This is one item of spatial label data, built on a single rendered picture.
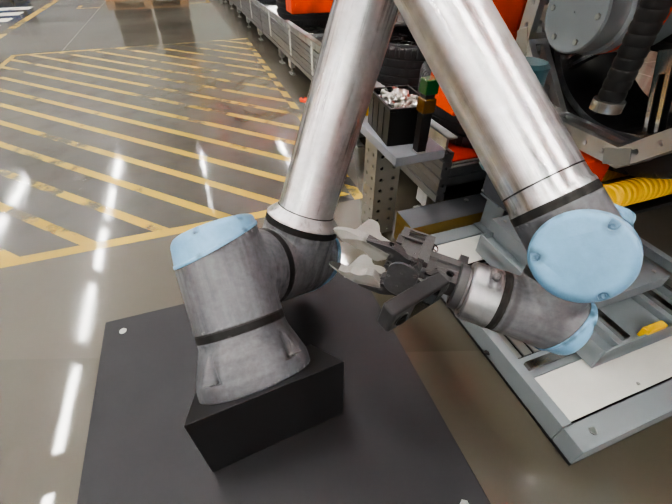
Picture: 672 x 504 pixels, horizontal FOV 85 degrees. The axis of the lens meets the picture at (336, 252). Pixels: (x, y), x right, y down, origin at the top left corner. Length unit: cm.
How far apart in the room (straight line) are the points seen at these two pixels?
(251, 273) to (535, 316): 41
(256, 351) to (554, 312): 42
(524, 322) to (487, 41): 35
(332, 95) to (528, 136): 35
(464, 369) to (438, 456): 50
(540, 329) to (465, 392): 59
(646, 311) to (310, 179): 104
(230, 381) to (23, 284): 125
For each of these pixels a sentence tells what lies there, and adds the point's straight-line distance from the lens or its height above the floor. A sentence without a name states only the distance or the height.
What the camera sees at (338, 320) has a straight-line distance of 83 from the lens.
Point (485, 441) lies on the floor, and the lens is 109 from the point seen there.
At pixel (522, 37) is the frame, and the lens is 114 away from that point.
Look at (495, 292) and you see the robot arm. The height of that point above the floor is 58.
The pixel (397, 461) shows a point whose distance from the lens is 70.
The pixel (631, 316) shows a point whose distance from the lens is 132.
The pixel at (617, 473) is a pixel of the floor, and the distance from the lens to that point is 120.
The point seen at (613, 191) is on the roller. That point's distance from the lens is 100.
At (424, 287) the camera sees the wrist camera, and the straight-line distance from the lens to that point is 54.
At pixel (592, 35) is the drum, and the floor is 82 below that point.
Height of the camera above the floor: 96
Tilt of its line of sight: 41 degrees down
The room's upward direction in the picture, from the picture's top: straight up
